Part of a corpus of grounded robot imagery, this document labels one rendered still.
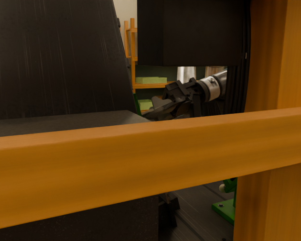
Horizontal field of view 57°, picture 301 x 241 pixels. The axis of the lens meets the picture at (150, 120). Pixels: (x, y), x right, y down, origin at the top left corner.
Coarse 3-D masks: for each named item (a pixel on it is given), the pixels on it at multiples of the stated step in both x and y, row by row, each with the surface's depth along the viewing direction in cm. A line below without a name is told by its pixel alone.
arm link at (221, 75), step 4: (220, 72) 89; (224, 72) 89; (212, 76) 88; (216, 76) 88; (220, 76) 88; (224, 76) 88; (216, 80) 87; (220, 80) 87; (224, 80) 87; (220, 84) 86; (224, 84) 87; (220, 88) 87; (224, 88) 87; (220, 92) 87; (224, 92) 88; (220, 96) 92; (224, 96) 91
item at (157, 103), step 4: (152, 100) 81; (156, 100) 81; (160, 100) 81; (164, 100) 81; (168, 100) 82; (152, 104) 80; (156, 104) 80; (160, 104) 80; (164, 104) 81; (156, 108) 79; (160, 108) 79; (172, 108) 80; (152, 112) 78; (156, 112) 78; (160, 112) 79; (164, 112) 80; (168, 112) 81; (148, 116) 79; (152, 116) 79; (156, 116) 79
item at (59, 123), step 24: (0, 120) 57; (24, 120) 57; (48, 120) 57; (72, 120) 57; (96, 120) 57; (120, 120) 57; (144, 120) 57; (72, 216) 50; (96, 216) 52; (120, 216) 54; (144, 216) 57; (0, 240) 46; (24, 240) 47; (48, 240) 49; (72, 240) 51; (96, 240) 53; (120, 240) 55; (144, 240) 58
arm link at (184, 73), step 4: (180, 68) 110; (184, 68) 108; (188, 68) 108; (192, 68) 109; (180, 72) 108; (184, 72) 106; (188, 72) 106; (192, 72) 107; (180, 76) 106; (184, 76) 105; (188, 76) 105; (192, 76) 105; (180, 80) 104; (184, 80) 103; (188, 80) 103; (188, 112) 97
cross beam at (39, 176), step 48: (0, 144) 29; (48, 144) 30; (96, 144) 32; (144, 144) 35; (192, 144) 38; (240, 144) 42; (288, 144) 46; (0, 192) 29; (48, 192) 31; (96, 192) 33; (144, 192) 36
